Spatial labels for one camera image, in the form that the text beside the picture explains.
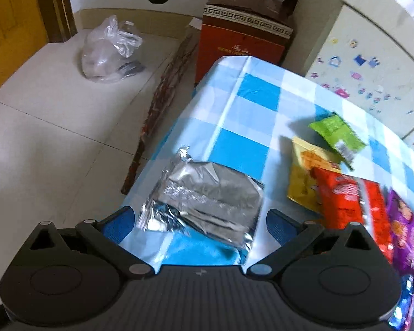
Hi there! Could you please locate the blue checkered tablecloth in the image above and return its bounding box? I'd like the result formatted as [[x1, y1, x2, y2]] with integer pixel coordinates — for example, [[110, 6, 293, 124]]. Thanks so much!
[[118, 55, 414, 266]]

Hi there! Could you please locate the purple snack bag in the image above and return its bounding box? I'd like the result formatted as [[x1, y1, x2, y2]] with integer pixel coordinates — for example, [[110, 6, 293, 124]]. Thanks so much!
[[387, 189, 414, 276]]

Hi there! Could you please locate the green snack packet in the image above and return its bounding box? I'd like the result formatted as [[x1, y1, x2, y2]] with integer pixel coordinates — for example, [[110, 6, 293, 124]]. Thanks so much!
[[309, 114, 367, 170]]

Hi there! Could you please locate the silver foil snack bag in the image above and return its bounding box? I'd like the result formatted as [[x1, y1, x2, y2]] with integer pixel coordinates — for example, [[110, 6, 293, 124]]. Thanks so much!
[[137, 146, 264, 252]]

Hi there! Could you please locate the yellow wooden door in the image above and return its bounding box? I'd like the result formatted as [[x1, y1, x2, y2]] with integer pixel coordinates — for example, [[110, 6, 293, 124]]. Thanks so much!
[[0, 0, 75, 103]]

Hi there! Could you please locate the red brown gift box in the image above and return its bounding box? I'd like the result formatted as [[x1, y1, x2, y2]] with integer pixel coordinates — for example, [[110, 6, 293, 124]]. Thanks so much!
[[195, 0, 294, 83]]

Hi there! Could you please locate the red snack bag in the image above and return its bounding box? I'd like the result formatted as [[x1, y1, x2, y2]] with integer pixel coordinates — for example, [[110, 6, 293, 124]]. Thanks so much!
[[311, 167, 393, 262]]

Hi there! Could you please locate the yellow waffle snack packet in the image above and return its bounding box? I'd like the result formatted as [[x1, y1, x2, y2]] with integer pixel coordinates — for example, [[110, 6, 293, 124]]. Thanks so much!
[[287, 137, 341, 214]]

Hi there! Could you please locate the clear plastic bag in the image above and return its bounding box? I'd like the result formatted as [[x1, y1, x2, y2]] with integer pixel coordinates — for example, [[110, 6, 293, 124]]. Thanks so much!
[[81, 15, 145, 83]]

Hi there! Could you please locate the cream cabinet with stickers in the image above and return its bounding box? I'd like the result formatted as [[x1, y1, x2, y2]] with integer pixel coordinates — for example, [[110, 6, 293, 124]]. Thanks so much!
[[306, 0, 414, 150]]

